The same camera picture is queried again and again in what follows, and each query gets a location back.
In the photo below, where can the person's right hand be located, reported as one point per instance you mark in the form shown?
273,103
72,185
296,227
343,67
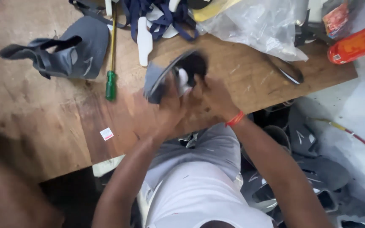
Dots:
215,101

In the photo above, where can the person's left hand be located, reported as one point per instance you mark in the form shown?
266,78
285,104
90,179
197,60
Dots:
166,115

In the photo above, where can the person's right fingers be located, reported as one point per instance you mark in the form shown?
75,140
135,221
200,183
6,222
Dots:
201,86

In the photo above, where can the person's left fingers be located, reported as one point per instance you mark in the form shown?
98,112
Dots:
177,96

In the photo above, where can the grey and black shoe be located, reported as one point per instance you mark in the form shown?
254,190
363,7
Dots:
173,74

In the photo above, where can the red thread wristband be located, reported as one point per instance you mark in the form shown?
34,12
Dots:
235,119

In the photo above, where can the person's grey shorts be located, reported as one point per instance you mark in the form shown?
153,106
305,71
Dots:
201,148

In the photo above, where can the white insole piece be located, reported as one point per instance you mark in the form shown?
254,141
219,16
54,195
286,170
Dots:
144,42

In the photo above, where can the yellow sheet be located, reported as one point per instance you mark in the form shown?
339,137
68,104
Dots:
209,11

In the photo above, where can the white sticker with red print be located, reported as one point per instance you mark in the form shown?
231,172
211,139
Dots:
106,134

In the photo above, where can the clear plastic bag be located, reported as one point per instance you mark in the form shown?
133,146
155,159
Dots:
258,25

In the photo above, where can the white paper scrap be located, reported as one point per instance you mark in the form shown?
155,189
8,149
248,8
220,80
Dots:
108,166

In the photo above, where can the person's white shirt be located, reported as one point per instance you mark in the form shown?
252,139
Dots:
195,199

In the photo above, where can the heap of grey shoe uppers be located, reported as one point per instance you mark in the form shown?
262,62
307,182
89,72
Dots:
299,171

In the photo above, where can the red snack packet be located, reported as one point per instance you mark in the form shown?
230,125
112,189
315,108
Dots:
336,19

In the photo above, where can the orange plastic bottle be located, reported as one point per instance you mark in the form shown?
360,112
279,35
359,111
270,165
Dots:
358,42

